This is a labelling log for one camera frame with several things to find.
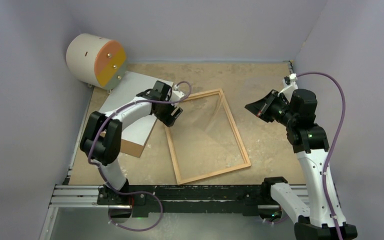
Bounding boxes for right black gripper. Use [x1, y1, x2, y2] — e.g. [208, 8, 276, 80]
[245, 90, 298, 128]

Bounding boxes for wooden picture frame with glass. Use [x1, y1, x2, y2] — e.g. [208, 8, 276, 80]
[164, 88, 252, 185]

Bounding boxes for glossy printed photo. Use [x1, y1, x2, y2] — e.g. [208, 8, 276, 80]
[99, 71, 174, 146]

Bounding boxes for clear glass pane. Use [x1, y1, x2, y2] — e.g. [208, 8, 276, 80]
[191, 74, 287, 133]

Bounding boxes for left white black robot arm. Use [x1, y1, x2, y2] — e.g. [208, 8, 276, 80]
[79, 80, 191, 205]

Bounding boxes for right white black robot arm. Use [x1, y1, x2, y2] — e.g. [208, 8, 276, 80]
[245, 89, 358, 240]

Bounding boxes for brown cardboard backing board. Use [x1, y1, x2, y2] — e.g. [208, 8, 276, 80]
[109, 130, 149, 158]

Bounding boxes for white cylindrical drum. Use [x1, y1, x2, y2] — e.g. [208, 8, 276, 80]
[65, 33, 128, 91]

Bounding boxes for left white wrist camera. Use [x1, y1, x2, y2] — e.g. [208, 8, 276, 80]
[169, 85, 185, 105]

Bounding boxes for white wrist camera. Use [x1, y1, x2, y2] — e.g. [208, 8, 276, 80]
[169, 85, 185, 105]
[278, 73, 298, 101]

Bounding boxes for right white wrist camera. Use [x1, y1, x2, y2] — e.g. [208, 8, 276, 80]
[278, 73, 298, 101]

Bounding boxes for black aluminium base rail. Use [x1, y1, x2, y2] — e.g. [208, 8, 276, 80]
[50, 184, 285, 220]

